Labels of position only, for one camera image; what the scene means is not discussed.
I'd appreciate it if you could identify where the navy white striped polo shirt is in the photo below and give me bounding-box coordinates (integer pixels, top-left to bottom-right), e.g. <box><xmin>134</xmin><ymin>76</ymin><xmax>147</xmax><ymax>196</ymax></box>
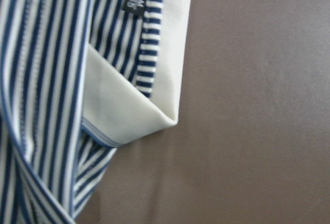
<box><xmin>1</xmin><ymin>0</ymin><xmax>191</xmax><ymax>223</ymax></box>

